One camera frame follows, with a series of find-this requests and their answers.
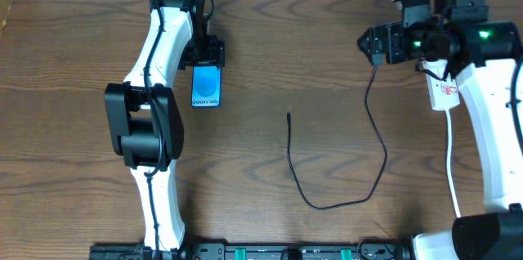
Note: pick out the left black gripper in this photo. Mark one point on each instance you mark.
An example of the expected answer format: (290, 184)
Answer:
(207, 60)

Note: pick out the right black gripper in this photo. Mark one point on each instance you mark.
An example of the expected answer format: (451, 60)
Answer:
(393, 43)

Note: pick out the blue Samsung Galaxy smartphone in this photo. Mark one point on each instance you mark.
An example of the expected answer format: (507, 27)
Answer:
(206, 87)

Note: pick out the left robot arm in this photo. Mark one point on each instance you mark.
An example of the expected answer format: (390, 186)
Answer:
(145, 124)

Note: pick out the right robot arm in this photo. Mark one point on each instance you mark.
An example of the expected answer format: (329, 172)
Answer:
(455, 40)

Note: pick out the white power strip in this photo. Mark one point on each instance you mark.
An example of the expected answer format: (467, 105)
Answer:
(443, 90)

